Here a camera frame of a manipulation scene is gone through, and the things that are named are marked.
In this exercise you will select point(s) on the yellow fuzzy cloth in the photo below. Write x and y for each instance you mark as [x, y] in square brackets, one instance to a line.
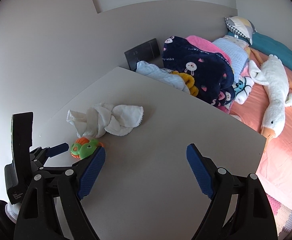
[189, 82]

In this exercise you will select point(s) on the green orange seahorse toy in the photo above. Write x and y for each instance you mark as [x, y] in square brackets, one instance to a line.
[84, 147]

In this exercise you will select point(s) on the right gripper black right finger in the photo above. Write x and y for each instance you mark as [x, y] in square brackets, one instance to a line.
[239, 207]

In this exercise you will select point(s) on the navy rabbit print blanket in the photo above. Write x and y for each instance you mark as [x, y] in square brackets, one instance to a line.
[212, 73]

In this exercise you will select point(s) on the white goose plush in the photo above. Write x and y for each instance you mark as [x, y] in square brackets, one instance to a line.
[272, 76]

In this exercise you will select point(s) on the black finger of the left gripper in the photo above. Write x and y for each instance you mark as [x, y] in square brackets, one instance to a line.
[56, 150]

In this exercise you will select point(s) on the teal long pillow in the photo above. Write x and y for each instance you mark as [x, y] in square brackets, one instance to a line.
[266, 45]

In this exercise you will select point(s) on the patterned grey yellow pillow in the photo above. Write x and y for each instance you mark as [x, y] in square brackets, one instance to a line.
[241, 27]

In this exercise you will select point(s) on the light blue baby cloth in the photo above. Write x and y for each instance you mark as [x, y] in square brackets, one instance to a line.
[152, 71]

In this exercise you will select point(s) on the light blue knitted blanket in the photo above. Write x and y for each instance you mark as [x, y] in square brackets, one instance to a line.
[237, 55]

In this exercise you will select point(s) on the pink bed sheet mattress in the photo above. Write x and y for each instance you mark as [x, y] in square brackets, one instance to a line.
[275, 168]

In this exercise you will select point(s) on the black wall switch panel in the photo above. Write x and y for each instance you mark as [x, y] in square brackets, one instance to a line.
[146, 51]

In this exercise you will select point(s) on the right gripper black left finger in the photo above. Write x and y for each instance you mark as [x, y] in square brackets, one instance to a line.
[56, 192]

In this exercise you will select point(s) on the white towel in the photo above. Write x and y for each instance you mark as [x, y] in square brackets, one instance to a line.
[103, 118]

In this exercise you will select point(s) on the white gloved left hand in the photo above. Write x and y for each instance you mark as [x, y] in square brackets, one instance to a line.
[12, 211]

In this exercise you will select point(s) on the pink fleece blanket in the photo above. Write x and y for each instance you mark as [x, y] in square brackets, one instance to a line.
[208, 46]

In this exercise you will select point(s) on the white cartoon print cloth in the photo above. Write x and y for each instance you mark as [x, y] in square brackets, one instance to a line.
[242, 89]

